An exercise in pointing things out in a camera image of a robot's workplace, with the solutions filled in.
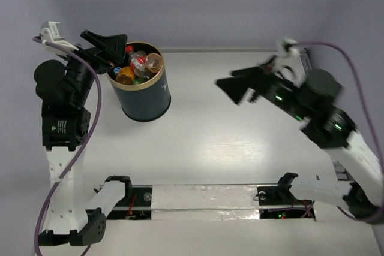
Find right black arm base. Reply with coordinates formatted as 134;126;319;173
253;172;316;220

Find dark bin with gold rim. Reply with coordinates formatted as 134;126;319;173
107;42;171;122

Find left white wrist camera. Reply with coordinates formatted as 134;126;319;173
40;21;79;56

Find clear bottle red label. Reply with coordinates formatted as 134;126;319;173
125;46;153;81

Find clear plastic bottle white cap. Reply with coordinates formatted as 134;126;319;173
113;67;121;76

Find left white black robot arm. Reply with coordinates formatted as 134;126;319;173
34;25;133;248

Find silver foil strip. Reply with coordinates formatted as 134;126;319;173
151;185;260;221

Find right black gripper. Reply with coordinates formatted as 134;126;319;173
216;53;310;121

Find small orange bottle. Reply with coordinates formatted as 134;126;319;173
116;66;136;85
146;53;163;73

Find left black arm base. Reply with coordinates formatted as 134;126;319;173
107;185;152;221

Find green plastic bottle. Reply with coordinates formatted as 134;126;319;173
134;77;145;85

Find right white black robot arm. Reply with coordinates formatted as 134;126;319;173
215;56;383;225

